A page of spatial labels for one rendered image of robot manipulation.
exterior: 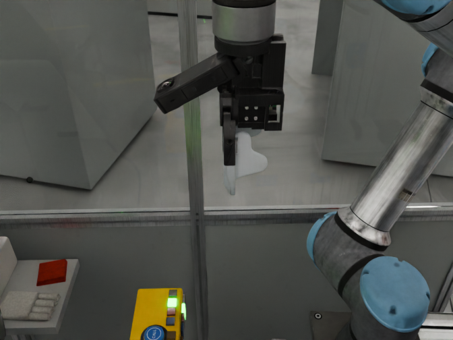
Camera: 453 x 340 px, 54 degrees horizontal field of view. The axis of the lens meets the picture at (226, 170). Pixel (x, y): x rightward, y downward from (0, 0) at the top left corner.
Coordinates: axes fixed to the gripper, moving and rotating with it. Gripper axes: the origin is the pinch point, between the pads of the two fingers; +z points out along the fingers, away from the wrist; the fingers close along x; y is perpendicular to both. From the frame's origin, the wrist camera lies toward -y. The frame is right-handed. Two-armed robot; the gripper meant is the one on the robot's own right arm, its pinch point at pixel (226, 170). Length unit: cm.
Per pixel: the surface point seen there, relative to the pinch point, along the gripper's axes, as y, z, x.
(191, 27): -6.6, -7.1, 45.0
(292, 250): 22, 64, 45
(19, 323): -54, 62, 19
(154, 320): -14.9, 40.7, 3.7
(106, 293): -39, 83, 45
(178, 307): -10.1, 40.7, 7.0
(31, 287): -55, 62, 31
